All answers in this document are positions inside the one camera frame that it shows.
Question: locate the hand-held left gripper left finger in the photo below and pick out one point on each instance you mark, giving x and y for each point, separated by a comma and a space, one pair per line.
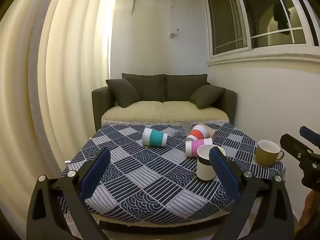
94, 173

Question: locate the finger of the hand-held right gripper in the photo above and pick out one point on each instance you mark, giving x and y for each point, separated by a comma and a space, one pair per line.
295, 143
310, 133

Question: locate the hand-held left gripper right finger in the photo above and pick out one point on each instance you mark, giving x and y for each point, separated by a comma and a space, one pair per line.
225, 173

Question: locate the person's right forearm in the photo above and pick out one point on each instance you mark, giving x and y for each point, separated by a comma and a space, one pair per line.
310, 215

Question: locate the white cup with black band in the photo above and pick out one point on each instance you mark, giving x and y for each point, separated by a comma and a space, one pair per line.
203, 165

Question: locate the white cup with pink band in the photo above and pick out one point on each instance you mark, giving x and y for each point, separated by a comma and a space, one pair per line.
196, 146

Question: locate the brown paper cup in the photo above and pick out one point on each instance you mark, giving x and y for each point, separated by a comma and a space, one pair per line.
211, 130

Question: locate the white cup with red band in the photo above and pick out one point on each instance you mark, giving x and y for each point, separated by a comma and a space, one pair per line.
197, 133

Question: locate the clear plastic cup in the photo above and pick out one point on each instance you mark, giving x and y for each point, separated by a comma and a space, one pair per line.
180, 128

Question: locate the white cup with teal band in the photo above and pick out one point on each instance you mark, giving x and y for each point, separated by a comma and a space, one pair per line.
155, 137

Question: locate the olive ceramic mug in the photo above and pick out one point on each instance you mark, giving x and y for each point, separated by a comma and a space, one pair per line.
266, 153

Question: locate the navy patterned tablecloth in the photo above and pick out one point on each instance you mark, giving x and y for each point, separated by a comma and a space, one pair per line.
147, 177

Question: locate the dark green sofa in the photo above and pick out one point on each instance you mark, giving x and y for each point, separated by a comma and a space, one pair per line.
98, 105

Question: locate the dark green throw pillow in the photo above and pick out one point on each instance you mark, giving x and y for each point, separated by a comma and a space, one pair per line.
207, 96
123, 92

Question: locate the cream sofa blanket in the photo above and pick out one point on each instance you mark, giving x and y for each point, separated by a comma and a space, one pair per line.
162, 111

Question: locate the cream curtain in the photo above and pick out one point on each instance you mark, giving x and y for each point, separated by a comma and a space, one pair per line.
50, 92

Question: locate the dark green back cushion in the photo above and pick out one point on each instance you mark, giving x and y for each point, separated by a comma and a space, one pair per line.
185, 86
147, 86

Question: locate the white framed window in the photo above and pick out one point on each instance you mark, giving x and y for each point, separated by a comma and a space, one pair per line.
250, 47

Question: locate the dark hanging garment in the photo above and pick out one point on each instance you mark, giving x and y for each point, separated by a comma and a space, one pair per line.
281, 17

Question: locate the small wall hook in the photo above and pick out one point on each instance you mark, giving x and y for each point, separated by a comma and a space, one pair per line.
172, 34

